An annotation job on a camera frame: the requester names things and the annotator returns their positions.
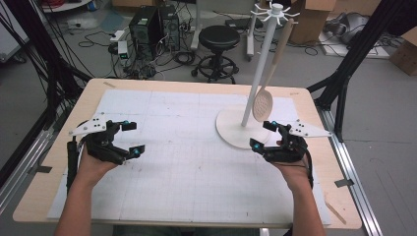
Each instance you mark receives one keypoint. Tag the slotted wooden spoon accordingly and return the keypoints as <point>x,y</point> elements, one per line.
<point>262,105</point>

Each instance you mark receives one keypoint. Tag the black metal frame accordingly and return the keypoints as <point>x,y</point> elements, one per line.
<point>54,88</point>
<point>341,114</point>

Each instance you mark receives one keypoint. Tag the black computer tower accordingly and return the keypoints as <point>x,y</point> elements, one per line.
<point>144,29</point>
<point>169,28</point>

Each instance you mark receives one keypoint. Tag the white metal floor stand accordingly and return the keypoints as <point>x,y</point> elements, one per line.
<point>196,26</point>
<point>250,39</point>

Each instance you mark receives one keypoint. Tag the black flat device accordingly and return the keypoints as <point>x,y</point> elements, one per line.
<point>237,23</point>

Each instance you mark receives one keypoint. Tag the white grid mat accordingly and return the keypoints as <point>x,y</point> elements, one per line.
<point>180,131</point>

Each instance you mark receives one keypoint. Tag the aluminium rail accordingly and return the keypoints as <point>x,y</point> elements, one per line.
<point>29,154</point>
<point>341,154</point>

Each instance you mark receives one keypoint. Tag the white power strip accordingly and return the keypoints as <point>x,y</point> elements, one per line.
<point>117,36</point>

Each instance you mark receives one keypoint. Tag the small cardboard box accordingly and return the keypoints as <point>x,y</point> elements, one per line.
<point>405,52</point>

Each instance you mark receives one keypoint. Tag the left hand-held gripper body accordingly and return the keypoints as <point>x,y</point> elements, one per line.
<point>98,144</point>

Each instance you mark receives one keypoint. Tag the person's left hand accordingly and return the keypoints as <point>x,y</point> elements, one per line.
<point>91,170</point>

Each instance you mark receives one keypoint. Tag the large open cardboard box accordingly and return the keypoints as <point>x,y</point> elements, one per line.
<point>311,23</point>

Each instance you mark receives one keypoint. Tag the grey plastic device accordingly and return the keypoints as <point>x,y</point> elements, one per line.
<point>347,28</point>

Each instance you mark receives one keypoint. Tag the black tape strip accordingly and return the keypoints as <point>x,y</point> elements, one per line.
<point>41,169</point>
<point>344,183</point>

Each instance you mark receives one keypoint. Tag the round white table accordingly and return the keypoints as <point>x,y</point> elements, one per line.
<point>65,5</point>

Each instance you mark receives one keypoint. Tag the white utensil rack stand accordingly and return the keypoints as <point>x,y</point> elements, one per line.
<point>231,129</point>

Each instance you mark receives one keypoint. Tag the white flat board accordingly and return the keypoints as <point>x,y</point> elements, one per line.
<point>370,49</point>

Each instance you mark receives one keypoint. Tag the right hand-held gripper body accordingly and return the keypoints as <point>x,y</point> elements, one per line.
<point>290,147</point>

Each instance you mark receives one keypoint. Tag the black round stool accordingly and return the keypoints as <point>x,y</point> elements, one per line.
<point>219,37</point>

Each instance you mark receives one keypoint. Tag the person's right hand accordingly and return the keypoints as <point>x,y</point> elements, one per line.
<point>296,175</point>

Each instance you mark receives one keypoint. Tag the white device with green display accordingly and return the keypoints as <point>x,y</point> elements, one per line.
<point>123,49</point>

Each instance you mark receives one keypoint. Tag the beige tape strip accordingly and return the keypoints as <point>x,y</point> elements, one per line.
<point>335,213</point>

